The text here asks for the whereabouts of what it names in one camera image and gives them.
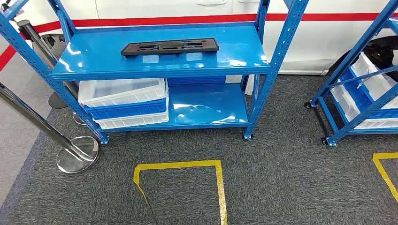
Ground chrome stanchion post with base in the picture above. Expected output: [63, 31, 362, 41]
[0, 82, 101, 174]

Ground white car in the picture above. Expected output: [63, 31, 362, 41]
[12, 0, 398, 83]

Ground blue plastic crate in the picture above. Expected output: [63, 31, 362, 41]
[83, 97, 168, 121]
[340, 68, 398, 120]

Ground black stanchion post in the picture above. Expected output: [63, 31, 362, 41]
[17, 19, 88, 127]

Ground red barrier belt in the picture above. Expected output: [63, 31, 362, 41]
[0, 12, 398, 72]

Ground blue shelf rack on casters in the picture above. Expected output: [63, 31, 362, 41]
[305, 0, 398, 147]

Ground dark round stanchion base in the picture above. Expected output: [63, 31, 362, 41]
[48, 92, 69, 109]

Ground black plastic plate frame part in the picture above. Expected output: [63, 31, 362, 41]
[120, 37, 219, 57]

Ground blue metal shelf rack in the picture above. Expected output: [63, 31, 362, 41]
[0, 0, 310, 146]

